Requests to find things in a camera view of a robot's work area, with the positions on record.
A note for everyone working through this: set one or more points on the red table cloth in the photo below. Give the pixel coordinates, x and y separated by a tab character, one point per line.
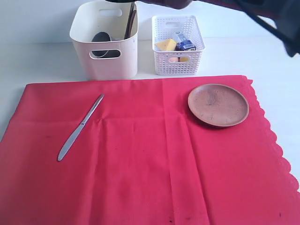
141	159

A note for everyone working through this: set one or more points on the brown egg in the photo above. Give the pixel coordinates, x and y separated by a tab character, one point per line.
174	59

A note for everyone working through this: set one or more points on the yellow lemon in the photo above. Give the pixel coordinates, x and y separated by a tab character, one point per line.
183	59

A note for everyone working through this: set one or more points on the brown wooden plate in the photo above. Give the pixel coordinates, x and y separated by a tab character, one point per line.
218	105

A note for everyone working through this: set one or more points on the yellow cheese wedge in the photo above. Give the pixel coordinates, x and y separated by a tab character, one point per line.
166	45

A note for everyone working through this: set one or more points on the blue white milk carton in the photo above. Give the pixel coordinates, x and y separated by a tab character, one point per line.
183	43

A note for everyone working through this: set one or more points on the metal table knife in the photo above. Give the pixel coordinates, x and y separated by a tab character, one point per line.
72	138

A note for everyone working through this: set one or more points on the stainless steel cup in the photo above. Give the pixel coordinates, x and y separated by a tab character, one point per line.
102	51

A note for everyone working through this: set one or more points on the dark wooden chopstick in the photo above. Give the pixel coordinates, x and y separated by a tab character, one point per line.
131	21
128	21

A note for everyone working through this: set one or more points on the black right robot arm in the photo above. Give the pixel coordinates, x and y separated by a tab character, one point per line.
281	18

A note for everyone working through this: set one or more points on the white perforated plastic basket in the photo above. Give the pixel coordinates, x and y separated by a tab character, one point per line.
163	28

